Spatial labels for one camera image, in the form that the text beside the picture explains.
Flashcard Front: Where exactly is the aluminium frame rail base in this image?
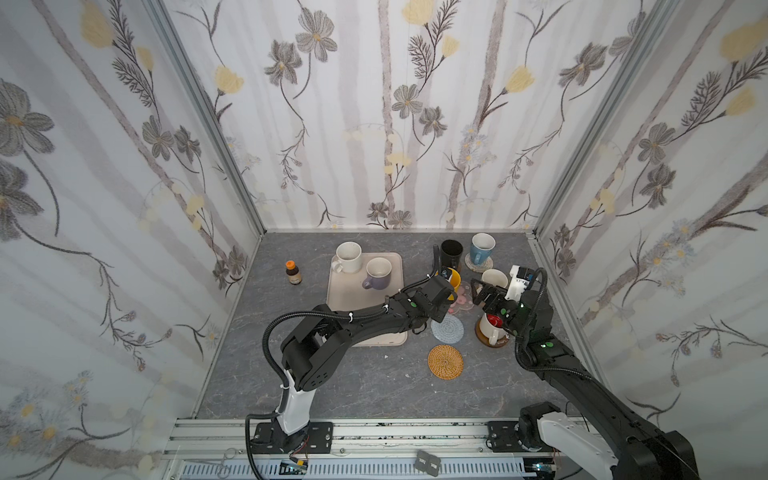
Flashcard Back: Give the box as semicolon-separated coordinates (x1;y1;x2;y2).
161;418;607;480

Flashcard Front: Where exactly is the rattan wicker round coaster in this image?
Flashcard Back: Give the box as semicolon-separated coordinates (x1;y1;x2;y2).
427;345;464;380

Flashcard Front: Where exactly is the beige plastic tray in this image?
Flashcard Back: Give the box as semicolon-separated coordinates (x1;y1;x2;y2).
326;252;404;311

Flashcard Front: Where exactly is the yellow cup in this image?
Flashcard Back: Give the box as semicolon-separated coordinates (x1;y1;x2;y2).
440;267;461;302

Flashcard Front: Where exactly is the black cup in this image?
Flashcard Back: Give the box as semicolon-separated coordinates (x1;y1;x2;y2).
439;239;463;271

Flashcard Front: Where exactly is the blue floral mug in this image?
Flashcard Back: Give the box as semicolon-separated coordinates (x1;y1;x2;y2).
469;233;496;264

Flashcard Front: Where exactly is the white mug red interior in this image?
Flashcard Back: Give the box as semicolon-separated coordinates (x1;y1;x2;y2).
477;313;509;344

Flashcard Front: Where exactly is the glossy brown round coaster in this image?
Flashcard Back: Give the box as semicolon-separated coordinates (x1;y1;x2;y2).
475;323;510;349

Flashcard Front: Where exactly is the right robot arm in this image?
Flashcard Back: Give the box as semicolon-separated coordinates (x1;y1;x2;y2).
471;280;699;479

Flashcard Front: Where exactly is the grey-blue woven round coaster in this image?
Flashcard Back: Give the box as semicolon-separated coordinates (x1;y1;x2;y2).
430;314;464;345

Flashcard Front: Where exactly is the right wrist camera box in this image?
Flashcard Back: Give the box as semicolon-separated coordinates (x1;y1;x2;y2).
505;265;536;302

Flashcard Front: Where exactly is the brown bottle orange cap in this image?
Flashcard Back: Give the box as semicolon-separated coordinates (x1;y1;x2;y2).
285;260;302;285

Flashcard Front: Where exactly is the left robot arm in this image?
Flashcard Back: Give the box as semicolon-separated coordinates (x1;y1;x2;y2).
245;274;455;454

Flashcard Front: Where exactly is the multicolour woven round coaster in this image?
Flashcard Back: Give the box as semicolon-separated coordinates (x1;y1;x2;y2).
464;254;493;273

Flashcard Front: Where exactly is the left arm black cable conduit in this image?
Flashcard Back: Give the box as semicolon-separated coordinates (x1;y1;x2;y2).
244;272;439;480

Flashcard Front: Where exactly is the pink flower silicone coaster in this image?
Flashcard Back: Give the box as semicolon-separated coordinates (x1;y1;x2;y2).
448;282;474;315

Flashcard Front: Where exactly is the lavender white cup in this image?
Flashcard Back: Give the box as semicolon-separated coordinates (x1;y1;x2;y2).
362;257;393;290

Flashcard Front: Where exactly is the plain white mug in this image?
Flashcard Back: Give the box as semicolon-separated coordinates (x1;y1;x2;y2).
481;268;509;289

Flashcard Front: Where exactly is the white speckled mug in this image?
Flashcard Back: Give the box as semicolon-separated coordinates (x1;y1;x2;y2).
331;241;363;274

